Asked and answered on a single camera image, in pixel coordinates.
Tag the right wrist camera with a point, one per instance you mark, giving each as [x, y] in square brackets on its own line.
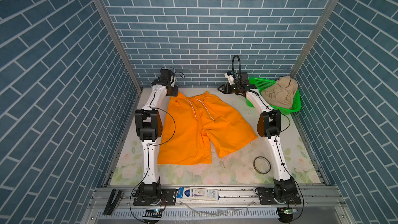
[230, 77]

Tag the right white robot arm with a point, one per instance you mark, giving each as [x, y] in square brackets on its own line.
[269, 128]

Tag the green plastic basket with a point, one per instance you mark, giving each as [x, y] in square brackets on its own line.
[262, 84]

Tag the aluminium front rail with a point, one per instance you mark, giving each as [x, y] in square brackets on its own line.
[312, 195]

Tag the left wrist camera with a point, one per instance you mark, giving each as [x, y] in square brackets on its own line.
[172, 79]

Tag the white slotted cable duct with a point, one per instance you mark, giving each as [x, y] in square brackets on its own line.
[185, 213]

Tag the black folded tool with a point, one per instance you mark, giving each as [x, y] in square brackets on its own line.
[113, 201]

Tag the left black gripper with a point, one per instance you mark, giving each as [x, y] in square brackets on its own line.
[173, 93]

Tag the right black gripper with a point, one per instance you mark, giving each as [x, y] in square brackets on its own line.
[225, 88]

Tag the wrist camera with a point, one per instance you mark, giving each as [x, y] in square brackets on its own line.
[230, 77]
[172, 79]

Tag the orange shorts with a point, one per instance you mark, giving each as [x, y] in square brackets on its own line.
[194, 124]

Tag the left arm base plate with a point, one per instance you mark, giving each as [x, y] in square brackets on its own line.
[166, 196]

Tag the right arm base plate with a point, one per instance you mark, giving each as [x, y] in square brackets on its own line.
[270, 196]

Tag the white blue paper box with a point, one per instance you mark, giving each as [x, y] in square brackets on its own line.
[197, 194]

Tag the beige shorts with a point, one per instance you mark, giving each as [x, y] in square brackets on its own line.
[282, 93]

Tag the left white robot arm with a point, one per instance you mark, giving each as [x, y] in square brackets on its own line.
[149, 128]

